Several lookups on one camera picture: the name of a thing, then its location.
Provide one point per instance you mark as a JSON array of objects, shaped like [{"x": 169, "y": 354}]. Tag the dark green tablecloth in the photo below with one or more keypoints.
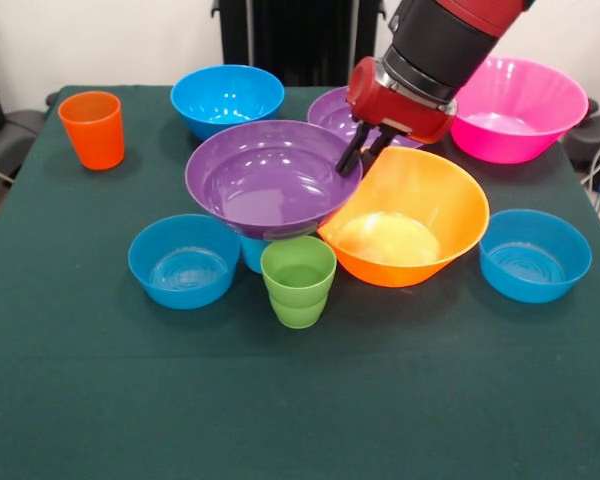
[{"x": 300, "y": 400}]

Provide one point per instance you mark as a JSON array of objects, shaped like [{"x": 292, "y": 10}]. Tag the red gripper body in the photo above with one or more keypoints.
[{"x": 410, "y": 115}]

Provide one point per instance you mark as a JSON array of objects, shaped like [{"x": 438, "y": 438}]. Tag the black rounded equipment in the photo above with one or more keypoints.
[{"x": 597, "y": 135}]

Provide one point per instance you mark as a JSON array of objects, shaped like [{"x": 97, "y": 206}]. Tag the light blue plastic cup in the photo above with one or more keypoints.
[{"x": 252, "y": 255}]

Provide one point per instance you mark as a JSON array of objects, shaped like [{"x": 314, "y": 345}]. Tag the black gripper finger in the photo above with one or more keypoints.
[
  {"x": 379, "y": 147},
  {"x": 354, "y": 150}
]

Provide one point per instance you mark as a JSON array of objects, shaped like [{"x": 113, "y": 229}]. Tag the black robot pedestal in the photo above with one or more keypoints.
[{"x": 300, "y": 40}]

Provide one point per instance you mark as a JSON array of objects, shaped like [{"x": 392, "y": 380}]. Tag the deep blue plastic bowl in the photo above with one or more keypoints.
[{"x": 227, "y": 95}]

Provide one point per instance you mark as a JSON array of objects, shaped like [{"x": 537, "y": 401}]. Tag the green plastic cup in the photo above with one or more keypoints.
[{"x": 297, "y": 285}]

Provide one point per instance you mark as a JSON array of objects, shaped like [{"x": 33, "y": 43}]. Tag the shallow blue plastic bowl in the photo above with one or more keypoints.
[
  {"x": 535, "y": 260},
  {"x": 185, "y": 265}
]

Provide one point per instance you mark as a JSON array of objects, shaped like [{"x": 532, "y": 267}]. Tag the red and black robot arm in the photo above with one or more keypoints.
[{"x": 450, "y": 40}]

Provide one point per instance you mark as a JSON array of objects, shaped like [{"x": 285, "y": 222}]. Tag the orange plastic bowl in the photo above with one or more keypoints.
[{"x": 430, "y": 215}]

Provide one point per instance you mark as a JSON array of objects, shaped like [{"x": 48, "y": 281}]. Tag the pink plastic bowl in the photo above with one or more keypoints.
[{"x": 525, "y": 120}]

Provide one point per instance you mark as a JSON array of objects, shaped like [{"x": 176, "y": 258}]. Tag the orange plastic cup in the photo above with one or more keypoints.
[{"x": 92, "y": 135}]

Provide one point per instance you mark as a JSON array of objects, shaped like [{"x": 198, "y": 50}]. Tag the purple plastic bowl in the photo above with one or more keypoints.
[
  {"x": 330, "y": 110},
  {"x": 270, "y": 185}
]

